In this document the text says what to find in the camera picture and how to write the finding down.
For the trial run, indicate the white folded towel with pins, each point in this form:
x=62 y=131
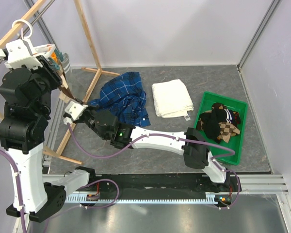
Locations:
x=171 y=99

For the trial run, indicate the black red argyle sock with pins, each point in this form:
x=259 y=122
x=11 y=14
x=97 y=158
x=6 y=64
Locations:
x=236 y=114

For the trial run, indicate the blue plaid shirt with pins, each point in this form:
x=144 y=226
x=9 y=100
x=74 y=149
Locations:
x=125 y=98

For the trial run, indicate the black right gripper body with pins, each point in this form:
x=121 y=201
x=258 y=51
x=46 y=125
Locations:
x=88 y=120

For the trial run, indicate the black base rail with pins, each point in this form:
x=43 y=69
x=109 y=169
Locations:
x=169 y=186

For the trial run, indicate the grey white striped sock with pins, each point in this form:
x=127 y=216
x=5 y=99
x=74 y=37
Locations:
x=66 y=63

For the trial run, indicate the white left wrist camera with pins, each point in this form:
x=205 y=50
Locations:
x=18 y=54

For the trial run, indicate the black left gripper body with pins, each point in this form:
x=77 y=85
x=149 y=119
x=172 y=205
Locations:
x=51 y=76

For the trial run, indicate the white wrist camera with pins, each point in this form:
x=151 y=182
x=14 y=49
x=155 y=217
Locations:
x=18 y=54
x=73 y=111

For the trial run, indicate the black white striped sock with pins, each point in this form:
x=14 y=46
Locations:
x=210 y=125

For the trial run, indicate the white round sock hanger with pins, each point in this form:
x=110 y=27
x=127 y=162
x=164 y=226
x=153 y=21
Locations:
x=30 y=38

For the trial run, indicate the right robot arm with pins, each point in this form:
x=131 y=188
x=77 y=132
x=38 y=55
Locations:
x=189 y=144

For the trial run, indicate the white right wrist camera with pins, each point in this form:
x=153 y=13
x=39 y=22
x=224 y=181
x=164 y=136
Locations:
x=73 y=111

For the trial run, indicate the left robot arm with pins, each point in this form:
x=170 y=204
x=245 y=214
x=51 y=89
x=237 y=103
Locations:
x=27 y=93

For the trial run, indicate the brown cream striped sock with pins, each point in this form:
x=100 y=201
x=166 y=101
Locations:
x=70 y=89

